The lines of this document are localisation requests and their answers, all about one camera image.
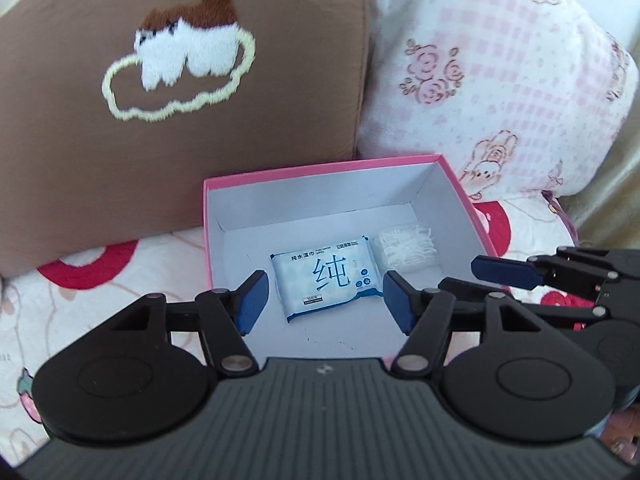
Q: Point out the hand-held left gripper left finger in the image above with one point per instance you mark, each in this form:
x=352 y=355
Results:
x=252 y=302

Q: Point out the beige shiny fabric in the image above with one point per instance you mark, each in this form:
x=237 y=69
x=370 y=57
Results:
x=620 y=200

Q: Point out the red bear printed blanket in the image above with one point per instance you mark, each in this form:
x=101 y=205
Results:
x=125 y=285

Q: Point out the pink checked bunny pillow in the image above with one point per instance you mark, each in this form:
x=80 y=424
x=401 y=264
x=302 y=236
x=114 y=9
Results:
x=500 y=85

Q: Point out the pink cardboard box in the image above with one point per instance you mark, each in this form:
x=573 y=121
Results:
x=240 y=210

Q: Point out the brown embroidered pillow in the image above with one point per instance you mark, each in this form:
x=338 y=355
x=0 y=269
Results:
x=75 y=160

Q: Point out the blue wet wipes pack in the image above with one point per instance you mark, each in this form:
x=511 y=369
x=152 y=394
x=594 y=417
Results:
x=325 y=280

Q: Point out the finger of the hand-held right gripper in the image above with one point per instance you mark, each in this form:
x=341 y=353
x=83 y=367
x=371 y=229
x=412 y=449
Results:
x=590 y=300
x=500 y=270

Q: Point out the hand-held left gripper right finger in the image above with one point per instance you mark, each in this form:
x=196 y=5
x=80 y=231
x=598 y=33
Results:
x=400 y=302

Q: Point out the white cotton swabs bag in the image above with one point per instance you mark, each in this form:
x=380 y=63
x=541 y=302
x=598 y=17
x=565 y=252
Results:
x=405 y=247

